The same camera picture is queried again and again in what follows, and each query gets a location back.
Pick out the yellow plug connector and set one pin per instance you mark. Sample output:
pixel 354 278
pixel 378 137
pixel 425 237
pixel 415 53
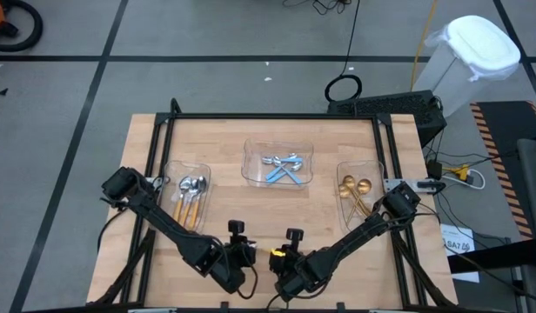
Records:
pixel 461 171

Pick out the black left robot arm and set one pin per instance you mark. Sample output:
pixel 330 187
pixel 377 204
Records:
pixel 163 217

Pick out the clear plastic bin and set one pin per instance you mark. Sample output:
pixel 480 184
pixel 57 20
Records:
pixel 250 150
pixel 374 169
pixel 172 169

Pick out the black orange striped mat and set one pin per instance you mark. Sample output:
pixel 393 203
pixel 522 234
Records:
pixel 511 126

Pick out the grey metal mounting bracket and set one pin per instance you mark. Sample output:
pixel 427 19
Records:
pixel 157 179
pixel 394 184

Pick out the black computer tower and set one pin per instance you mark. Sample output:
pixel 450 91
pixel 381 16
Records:
pixel 390 104

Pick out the wooden spoon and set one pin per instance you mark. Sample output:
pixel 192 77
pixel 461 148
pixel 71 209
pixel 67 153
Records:
pixel 363 186

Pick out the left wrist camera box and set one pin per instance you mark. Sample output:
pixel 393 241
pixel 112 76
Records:
pixel 236 226

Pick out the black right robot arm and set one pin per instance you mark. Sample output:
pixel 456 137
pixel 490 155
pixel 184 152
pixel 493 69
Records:
pixel 359 230

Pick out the black power adapter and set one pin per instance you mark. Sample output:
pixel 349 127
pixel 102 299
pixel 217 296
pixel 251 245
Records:
pixel 434 168

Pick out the white trash bin with liner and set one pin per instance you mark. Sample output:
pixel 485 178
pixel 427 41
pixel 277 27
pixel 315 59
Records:
pixel 481 43

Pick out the black table frame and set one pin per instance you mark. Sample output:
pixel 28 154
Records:
pixel 272 116

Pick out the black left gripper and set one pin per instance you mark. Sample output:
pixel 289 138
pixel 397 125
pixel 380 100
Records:
pixel 242 254

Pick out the white printed paper sheet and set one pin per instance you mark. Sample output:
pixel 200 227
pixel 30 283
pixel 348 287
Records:
pixel 457 243

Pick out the black floor scrap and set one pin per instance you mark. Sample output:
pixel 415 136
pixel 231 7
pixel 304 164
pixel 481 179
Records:
pixel 2 91

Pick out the black floor bar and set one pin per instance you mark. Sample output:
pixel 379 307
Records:
pixel 503 260

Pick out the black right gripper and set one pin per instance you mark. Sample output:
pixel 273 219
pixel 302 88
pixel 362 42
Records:
pixel 287 261

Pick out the black diagonal support strut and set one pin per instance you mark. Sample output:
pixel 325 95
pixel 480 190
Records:
pixel 424 274
pixel 118 274

